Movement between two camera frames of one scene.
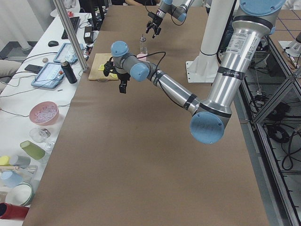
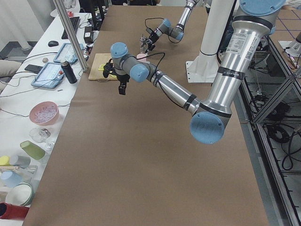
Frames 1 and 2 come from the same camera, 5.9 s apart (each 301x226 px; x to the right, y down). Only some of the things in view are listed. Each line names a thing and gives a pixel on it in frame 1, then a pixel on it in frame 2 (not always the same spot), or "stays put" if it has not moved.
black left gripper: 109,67 stays put
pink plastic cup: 142,55 stays put
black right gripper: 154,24 -> 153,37
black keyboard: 75,21 stays put
